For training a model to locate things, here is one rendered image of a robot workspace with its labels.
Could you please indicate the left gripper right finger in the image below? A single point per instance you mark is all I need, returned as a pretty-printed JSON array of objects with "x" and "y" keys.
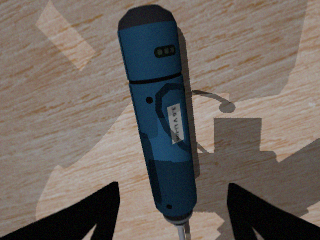
[{"x": 248, "y": 211}]

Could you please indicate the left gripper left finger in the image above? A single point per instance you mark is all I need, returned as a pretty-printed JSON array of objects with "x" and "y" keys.
[{"x": 76, "y": 221}]

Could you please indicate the dark blue electric screwdriver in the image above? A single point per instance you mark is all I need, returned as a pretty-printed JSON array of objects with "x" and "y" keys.
[{"x": 149, "y": 44}]

